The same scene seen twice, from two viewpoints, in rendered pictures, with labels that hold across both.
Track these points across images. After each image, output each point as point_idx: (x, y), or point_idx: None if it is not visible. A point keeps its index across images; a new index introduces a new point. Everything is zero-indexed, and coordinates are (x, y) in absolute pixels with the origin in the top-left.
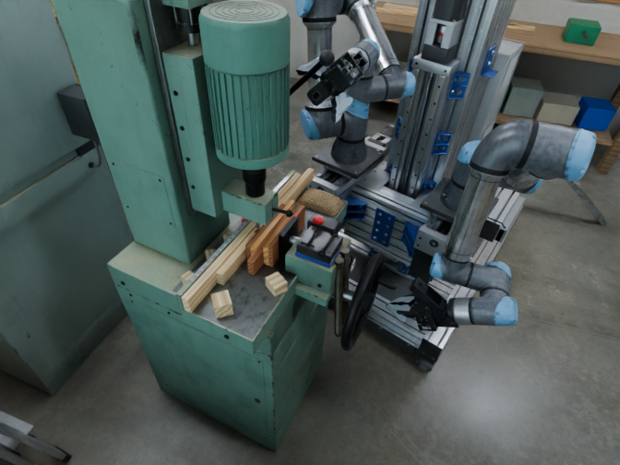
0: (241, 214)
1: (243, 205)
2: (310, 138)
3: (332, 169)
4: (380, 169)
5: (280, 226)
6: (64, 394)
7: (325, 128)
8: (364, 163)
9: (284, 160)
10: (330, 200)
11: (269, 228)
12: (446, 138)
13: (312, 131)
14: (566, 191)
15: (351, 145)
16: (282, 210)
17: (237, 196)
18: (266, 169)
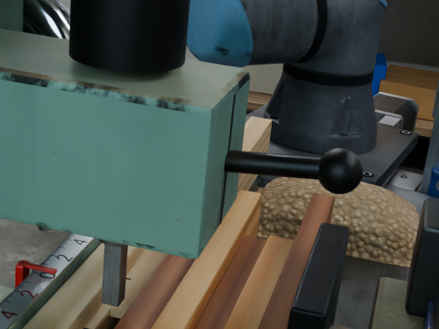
0: (32, 205)
1: (52, 134)
2: (217, 57)
3: (277, 177)
4: (404, 188)
5: (253, 284)
6: None
7: (269, 19)
8: (380, 154)
9: (52, 247)
10: (392, 206)
11: (188, 300)
12: None
13: (228, 25)
14: None
15: (341, 91)
16: (300, 158)
17: (19, 78)
18: (3, 269)
